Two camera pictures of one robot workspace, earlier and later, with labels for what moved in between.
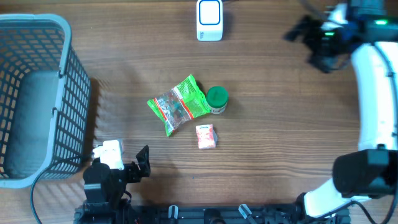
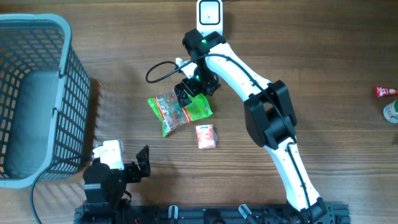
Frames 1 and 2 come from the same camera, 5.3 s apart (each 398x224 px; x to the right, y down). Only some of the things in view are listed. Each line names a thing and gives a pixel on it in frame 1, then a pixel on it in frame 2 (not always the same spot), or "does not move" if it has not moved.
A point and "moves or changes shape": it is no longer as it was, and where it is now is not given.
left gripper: (135, 175) does not move
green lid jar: (217, 97) moves or changes shape
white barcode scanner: (209, 20) does not move
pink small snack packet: (206, 135) does not move
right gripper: (328, 63) → (180, 91)
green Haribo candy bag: (183, 102) does not move
